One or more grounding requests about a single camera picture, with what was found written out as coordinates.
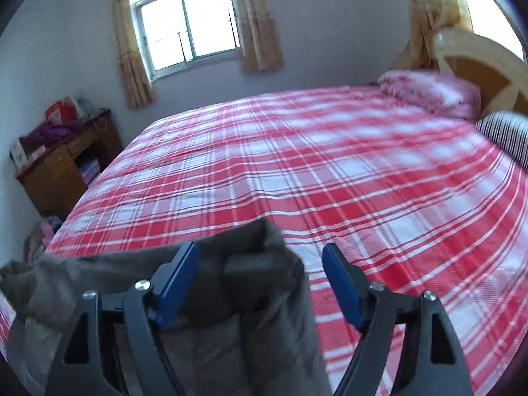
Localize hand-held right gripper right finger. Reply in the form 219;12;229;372
322;243;473;396

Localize wooden headboard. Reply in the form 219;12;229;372
433;28;528;122

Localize brown wooden desk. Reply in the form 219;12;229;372
16;109;124;220

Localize stacked boxes in desk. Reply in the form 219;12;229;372
78;160;102;186

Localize large bright window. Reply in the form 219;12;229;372
454;0;526;62

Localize pink flat box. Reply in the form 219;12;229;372
17;145;51;174

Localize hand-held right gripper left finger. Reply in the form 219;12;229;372
45;241;201;396

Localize white box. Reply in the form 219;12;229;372
9;139;29;170

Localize bed with red plaid sheet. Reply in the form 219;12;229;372
0;84;528;396

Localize grey puffer jacket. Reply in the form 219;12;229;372
0;218;333;396

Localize red box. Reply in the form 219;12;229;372
45;96;85;123

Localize purple cloth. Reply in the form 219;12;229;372
20;123;75;153

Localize pile of clothes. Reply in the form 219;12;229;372
24;214;62;262

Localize yellow tied curtain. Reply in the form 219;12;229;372
390;0;473;71

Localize striped pillow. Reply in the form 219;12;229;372
474;111;528;170

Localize pink folded quilt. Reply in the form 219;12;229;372
377;69;482;120

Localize beige curtain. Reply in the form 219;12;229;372
108;0;156;110
231;0;285;74

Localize sliding window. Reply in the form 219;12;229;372
130;0;242;82

